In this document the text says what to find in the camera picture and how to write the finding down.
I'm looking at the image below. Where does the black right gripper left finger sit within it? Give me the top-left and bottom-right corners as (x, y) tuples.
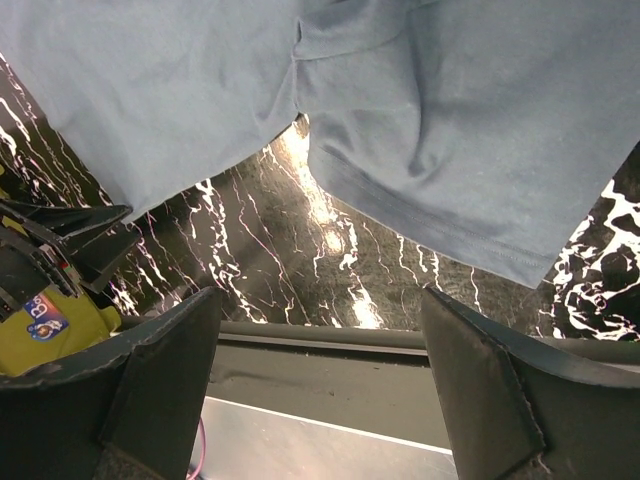
(1, 288), (221, 479)

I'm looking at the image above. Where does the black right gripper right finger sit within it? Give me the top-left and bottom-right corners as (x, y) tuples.
(421, 288), (639, 479)

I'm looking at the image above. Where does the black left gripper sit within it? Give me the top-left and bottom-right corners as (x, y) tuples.
(1, 199), (141, 320)

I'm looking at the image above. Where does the slate blue t shirt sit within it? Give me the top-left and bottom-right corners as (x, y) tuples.
(1, 1), (639, 288)

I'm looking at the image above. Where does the olive green plastic bin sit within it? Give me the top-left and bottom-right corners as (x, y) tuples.
(0, 164), (122, 377)

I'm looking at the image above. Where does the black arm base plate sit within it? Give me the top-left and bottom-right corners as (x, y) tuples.
(204, 322), (452, 451)

